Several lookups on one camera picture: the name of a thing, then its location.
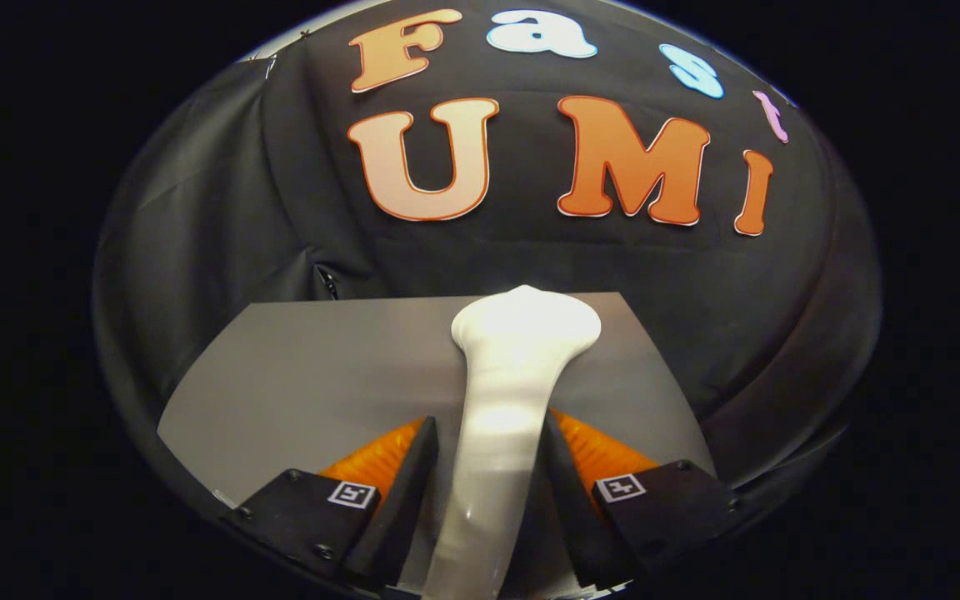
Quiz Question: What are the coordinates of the white garment steamer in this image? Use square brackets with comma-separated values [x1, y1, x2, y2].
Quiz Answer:
[423, 284, 603, 600]

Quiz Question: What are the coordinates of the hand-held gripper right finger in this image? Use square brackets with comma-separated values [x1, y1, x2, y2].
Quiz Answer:
[540, 408, 739, 588]

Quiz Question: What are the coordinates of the grey drawer cabinet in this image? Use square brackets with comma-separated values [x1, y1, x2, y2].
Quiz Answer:
[157, 292, 716, 509]

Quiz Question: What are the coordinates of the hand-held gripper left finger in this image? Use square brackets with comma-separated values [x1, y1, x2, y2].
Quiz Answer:
[222, 415, 439, 588]

